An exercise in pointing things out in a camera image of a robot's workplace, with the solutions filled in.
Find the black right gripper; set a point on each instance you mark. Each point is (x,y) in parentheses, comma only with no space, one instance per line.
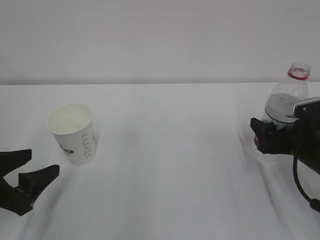
(301,140)

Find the white paper cup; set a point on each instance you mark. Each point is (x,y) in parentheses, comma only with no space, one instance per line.
(72,127)

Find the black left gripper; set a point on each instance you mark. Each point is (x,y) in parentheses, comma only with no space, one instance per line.
(19,199)

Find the clear Nongfu Spring water bottle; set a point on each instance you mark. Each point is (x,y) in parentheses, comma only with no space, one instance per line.
(279,106)

